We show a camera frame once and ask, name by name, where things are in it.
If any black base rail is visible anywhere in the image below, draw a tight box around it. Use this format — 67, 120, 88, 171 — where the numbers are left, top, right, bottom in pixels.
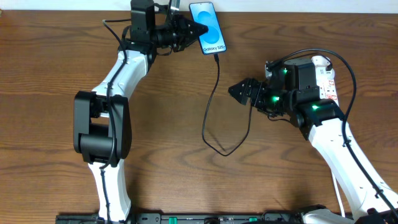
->
55, 212, 355, 224

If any blue Galaxy smartphone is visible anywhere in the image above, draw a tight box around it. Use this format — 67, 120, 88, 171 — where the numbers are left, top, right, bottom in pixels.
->
189, 2, 227, 55

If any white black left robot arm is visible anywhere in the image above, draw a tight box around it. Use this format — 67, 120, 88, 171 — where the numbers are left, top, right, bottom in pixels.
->
73, 14, 208, 223

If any black USB charging cable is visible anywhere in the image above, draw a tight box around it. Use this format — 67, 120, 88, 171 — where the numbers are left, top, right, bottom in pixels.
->
201, 53, 333, 157

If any white power strip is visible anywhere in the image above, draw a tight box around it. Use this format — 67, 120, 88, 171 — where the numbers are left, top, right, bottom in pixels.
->
311, 55, 339, 105

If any white USB charger plug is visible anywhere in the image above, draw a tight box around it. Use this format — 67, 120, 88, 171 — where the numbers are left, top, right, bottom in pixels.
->
315, 66, 335, 81

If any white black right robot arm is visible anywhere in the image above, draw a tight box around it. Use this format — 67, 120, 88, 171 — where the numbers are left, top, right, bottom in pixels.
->
228, 55, 397, 223

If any white power strip cord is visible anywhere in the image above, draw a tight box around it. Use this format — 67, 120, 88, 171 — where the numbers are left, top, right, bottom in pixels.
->
331, 170, 346, 218

